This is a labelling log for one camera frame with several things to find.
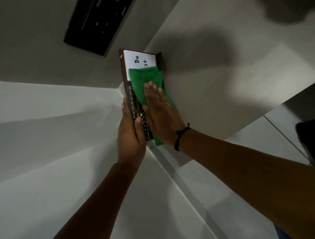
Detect person's right hand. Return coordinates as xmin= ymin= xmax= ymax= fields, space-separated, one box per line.
xmin=142 ymin=81 xmax=190 ymax=149

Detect person's left hand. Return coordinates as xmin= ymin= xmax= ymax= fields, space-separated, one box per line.
xmin=117 ymin=97 xmax=147 ymax=166

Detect green cleaning cloth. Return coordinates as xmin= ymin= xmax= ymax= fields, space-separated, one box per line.
xmin=129 ymin=66 xmax=178 ymax=146

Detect brown wooden calendar whiteboard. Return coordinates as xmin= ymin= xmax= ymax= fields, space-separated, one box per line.
xmin=119 ymin=48 xmax=166 ymax=142

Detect person's right forearm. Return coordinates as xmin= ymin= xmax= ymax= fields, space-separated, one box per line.
xmin=177 ymin=128 xmax=315 ymax=239

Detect person's left forearm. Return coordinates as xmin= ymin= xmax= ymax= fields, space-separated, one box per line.
xmin=53 ymin=160 xmax=144 ymax=239

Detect black wrist band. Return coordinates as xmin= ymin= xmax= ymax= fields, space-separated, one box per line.
xmin=174 ymin=123 xmax=191 ymax=152

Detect dark object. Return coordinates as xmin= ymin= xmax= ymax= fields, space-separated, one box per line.
xmin=295 ymin=120 xmax=315 ymax=166

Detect person's blue trousers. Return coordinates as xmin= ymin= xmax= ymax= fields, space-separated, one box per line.
xmin=274 ymin=224 xmax=294 ymax=239

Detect black wall-mounted device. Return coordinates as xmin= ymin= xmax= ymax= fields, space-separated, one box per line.
xmin=63 ymin=0 xmax=135 ymax=57

